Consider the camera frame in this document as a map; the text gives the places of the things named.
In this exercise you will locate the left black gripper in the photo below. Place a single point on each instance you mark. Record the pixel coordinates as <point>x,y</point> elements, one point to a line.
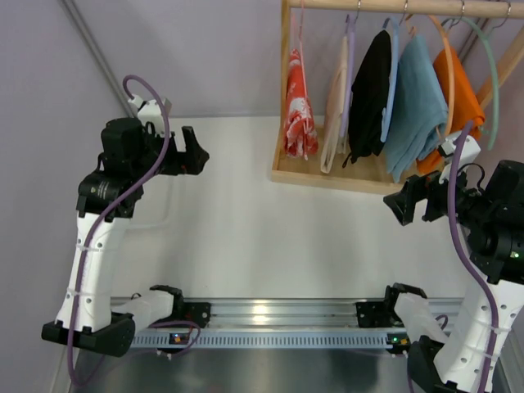
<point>180,151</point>

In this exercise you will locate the orange trousers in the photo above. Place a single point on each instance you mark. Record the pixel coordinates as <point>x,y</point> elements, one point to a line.
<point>466,106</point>

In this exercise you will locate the light blue trousers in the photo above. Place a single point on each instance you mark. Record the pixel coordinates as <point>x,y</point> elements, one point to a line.
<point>396,160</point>

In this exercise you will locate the purple hanger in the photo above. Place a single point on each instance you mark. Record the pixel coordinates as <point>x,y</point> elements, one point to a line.
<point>350,35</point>

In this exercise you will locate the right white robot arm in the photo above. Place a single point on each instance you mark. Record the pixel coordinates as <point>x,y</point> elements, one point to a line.
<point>464,360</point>

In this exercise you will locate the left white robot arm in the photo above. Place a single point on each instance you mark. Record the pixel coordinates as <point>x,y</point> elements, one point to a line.
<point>105,206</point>

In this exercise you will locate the aluminium mounting rail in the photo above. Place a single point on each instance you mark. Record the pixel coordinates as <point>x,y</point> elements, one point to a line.
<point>235,314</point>

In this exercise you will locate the grey slotted cable duct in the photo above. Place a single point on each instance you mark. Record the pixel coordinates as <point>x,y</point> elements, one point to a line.
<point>208,339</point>

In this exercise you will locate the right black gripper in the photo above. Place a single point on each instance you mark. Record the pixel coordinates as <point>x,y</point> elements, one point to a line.
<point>422,200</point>

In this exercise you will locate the wooden clothes rack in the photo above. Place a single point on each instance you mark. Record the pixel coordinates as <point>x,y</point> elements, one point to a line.
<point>300,140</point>

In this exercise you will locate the blue hanger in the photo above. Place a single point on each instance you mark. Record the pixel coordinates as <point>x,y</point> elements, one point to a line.
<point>395,55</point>

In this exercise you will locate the black trousers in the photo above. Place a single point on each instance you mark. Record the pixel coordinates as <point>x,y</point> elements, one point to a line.
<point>369,95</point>

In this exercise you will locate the orange hanger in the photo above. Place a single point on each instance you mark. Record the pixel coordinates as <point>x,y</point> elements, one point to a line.
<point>410,116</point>

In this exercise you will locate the red white patterned trousers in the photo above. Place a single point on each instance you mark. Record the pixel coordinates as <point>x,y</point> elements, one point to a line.
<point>299,106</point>

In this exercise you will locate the beige trousers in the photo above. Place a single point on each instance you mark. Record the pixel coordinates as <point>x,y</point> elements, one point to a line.
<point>333,112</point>

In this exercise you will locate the aluminium corner frame post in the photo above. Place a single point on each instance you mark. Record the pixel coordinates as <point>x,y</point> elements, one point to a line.
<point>81,27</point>

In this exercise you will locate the green hanger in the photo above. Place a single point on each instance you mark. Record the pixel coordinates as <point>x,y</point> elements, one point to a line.
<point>493,83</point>

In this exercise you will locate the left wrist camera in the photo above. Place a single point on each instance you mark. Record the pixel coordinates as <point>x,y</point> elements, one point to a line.
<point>146,111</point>

